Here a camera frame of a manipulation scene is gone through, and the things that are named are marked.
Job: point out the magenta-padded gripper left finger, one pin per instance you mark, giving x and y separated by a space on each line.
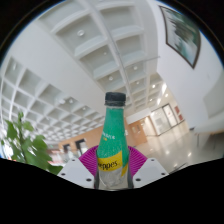
88 160

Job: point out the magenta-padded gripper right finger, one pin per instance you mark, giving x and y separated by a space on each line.
136 161

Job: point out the green plastic drink bottle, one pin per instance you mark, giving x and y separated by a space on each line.
112 140

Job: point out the green leafy potted plant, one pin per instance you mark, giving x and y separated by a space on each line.
30 150

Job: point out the recessed ceiling lights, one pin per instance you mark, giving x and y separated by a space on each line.
81 32

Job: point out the dark framed landscape picture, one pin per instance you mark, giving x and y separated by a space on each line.
181 33

